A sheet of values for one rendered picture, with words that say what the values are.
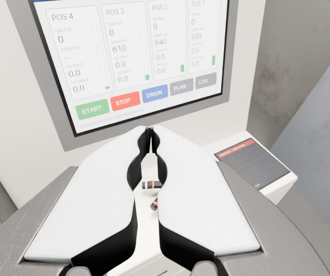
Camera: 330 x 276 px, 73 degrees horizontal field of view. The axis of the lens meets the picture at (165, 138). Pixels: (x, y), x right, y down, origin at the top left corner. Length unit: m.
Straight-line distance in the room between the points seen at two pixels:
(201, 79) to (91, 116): 0.29
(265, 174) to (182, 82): 0.35
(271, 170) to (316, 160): 1.25
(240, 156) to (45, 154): 0.53
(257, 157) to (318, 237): 1.28
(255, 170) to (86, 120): 0.48
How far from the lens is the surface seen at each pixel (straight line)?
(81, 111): 0.50
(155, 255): 0.54
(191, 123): 0.64
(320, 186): 1.98
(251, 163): 0.71
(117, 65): 0.49
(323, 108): 1.89
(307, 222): 1.97
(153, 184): 0.56
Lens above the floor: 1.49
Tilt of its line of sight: 45 degrees down
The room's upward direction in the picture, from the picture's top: 4 degrees clockwise
